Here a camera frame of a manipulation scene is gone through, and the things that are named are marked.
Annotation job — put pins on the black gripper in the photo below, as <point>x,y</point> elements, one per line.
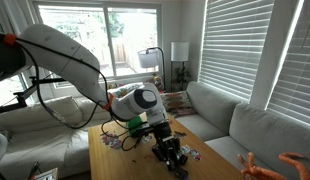
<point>165,136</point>

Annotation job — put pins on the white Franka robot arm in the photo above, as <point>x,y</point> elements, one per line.
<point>61,56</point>

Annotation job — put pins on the small stuffed toy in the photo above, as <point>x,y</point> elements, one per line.
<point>157,82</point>

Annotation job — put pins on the orange toy octopus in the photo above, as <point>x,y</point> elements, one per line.
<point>261,171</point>

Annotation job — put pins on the small pale sticker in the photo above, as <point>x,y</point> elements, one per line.
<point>185,149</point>

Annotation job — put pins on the small colourful pirate sticker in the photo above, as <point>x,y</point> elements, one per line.
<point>195,154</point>

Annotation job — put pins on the pillow with red pattern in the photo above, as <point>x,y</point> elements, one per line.
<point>177,104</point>

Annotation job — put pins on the pillow with circle pattern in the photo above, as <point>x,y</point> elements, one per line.
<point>126,89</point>

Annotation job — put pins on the dark potted plant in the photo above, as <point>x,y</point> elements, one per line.
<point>183,75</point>

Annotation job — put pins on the grey corner sofa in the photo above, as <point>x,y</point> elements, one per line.
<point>255,133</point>

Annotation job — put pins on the arc floor lamp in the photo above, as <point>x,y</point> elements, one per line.
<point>148,59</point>

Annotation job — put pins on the white cylinder shade lamp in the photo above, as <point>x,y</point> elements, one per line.
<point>180,51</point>

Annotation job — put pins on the large glass window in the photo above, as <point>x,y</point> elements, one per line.
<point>128,40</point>

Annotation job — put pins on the wide white window blinds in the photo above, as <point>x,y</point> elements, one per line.
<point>235,46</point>

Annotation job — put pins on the white sofa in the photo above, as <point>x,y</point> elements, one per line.
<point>35,143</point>

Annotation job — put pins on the narrow white window blinds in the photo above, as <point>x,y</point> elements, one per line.
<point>295,80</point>

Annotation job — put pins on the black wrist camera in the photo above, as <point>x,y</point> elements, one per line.
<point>140,131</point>

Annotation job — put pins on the black camera stand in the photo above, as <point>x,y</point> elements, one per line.
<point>28,91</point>

